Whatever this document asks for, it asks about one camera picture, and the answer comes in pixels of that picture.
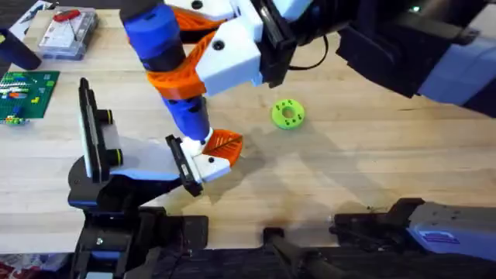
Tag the red and white heap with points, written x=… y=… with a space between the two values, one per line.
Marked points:
x=27 y=267

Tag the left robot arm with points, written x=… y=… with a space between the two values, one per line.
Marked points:
x=112 y=201

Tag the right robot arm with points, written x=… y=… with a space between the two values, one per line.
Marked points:
x=445 y=66

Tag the dark blue cylinder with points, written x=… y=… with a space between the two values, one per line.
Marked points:
x=17 y=50

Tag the white flat box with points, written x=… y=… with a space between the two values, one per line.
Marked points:
x=29 y=19

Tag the black upright wrist plate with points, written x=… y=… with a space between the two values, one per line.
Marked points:
x=91 y=135

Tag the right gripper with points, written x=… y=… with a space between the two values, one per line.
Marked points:
x=276 y=42

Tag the blue electric screwdriver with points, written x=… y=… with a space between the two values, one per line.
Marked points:
x=159 y=35

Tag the green board with toy blocks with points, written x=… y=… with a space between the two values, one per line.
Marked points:
x=25 y=95

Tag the clear plastic box with tools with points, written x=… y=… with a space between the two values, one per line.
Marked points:
x=67 y=35

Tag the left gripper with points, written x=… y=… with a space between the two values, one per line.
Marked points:
x=145 y=159

